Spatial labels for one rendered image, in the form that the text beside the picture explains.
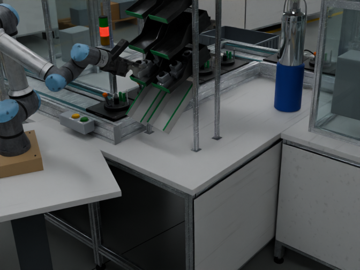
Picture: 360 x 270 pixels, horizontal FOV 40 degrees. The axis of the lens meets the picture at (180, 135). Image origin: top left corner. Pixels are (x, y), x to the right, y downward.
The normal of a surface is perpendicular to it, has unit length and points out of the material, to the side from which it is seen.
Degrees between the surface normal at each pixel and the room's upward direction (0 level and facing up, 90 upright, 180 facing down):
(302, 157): 90
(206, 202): 90
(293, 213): 90
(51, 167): 0
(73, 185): 0
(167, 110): 45
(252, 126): 0
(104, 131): 90
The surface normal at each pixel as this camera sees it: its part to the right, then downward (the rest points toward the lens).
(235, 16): -0.75, 0.30
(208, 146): -0.02, -0.90
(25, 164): 0.36, 0.40
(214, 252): 0.75, 0.27
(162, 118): -0.56, -0.44
